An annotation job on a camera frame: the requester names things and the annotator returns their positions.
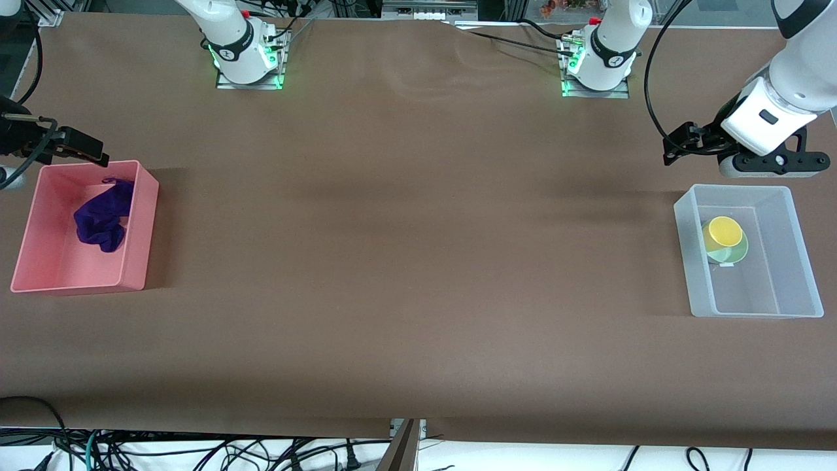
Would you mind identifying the purple cloth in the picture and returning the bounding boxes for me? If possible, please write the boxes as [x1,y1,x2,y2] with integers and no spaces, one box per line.
[73,177,135,254]

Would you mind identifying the yellow plastic cup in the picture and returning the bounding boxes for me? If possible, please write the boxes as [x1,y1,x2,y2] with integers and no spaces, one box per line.
[705,216,744,253]

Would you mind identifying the green ceramic bowl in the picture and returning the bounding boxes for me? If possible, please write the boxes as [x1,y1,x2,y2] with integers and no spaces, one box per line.
[702,218,749,265]

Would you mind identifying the pink plastic bin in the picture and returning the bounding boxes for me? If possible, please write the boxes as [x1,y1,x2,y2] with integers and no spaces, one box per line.
[10,160,160,293]

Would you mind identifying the clear plastic bin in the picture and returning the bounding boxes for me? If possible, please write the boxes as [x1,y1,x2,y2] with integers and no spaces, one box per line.
[674,184,825,319]

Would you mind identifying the orange background object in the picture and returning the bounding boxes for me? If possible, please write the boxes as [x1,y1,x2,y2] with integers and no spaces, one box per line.
[539,0,592,17]

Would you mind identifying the brown table cover sheet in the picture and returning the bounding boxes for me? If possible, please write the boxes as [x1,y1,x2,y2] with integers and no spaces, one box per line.
[0,12,837,452]

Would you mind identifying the white power strip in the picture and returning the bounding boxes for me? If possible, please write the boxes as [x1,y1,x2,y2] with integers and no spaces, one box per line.
[383,0,478,20]

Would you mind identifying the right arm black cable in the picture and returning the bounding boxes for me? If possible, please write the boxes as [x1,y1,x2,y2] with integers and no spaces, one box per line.
[0,20,56,190]

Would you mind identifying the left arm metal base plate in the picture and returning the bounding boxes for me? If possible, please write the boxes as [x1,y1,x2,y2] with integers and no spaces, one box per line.
[561,36,630,99]

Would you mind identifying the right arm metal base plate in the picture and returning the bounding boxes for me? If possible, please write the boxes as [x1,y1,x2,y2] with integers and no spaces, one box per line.
[216,29,286,90]

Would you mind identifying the thick black base cable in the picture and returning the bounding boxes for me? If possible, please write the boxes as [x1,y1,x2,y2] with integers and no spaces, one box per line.
[517,18,576,43]

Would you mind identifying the thin black base cable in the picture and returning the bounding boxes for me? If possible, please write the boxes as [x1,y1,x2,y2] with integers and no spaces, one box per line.
[451,25,570,58]

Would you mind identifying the black looped floor cable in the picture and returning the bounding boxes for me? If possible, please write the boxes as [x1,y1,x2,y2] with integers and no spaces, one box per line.
[0,396,69,459]

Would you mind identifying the grey table support post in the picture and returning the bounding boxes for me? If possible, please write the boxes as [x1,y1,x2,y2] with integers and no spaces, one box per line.
[376,420,420,471]

